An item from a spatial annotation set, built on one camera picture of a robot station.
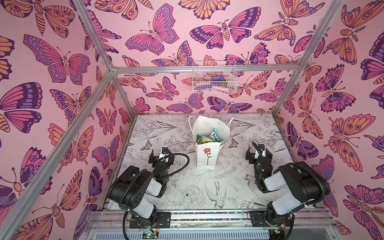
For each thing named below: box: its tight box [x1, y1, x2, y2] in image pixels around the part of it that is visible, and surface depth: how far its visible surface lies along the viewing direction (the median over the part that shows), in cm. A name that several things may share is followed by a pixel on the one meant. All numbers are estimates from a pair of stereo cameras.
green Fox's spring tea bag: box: [196, 134, 214, 145], surface depth 85 cm
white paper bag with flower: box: [188, 115, 235, 169], surface depth 85 cm
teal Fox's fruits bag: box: [210, 128, 221, 143], surface depth 87 cm
